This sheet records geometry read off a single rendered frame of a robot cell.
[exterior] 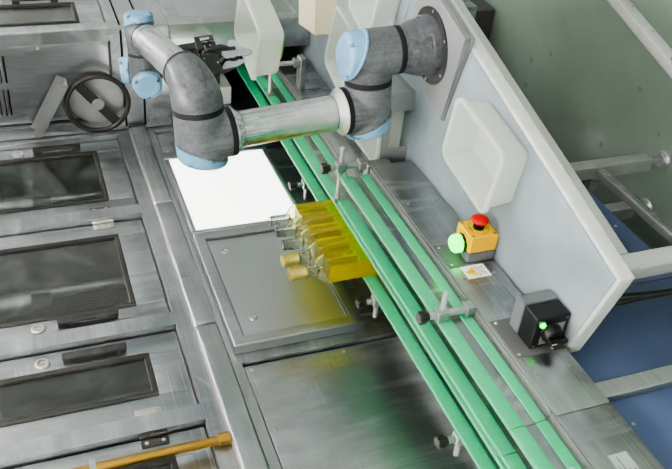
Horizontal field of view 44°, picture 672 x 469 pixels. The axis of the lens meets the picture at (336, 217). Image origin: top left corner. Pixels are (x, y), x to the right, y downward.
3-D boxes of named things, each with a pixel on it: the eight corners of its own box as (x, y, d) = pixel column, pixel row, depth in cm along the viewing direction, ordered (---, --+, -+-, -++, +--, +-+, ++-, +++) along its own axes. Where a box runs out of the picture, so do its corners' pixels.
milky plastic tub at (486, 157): (491, 88, 183) (457, 92, 180) (541, 151, 168) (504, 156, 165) (472, 149, 195) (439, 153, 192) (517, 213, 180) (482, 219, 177)
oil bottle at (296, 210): (355, 211, 233) (283, 221, 226) (357, 194, 230) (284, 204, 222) (362, 222, 229) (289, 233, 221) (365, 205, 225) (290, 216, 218)
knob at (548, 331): (557, 338, 166) (566, 349, 163) (538, 342, 164) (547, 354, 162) (562, 321, 163) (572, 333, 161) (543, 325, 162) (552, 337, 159)
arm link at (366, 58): (404, 33, 190) (349, 39, 186) (401, 87, 197) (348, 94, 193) (384, 18, 200) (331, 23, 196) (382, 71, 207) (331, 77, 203)
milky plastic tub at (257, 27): (269, -19, 228) (238, -18, 225) (291, 32, 215) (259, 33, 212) (261, 32, 241) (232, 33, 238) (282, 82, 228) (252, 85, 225)
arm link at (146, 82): (129, 62, 208) (124, 48, 217) (135, 103, 214) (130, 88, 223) (160, 58, 210) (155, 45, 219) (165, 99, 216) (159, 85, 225)
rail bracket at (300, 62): (315, 87, 279) (251, 92, 272) (319, 40, 270) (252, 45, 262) (320, 93, 276) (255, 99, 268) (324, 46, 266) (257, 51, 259)
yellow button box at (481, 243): (480, 240, 194) (452, 245, 192) (486, 214, 190) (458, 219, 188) (495, 258, 189) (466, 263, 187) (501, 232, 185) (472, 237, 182)
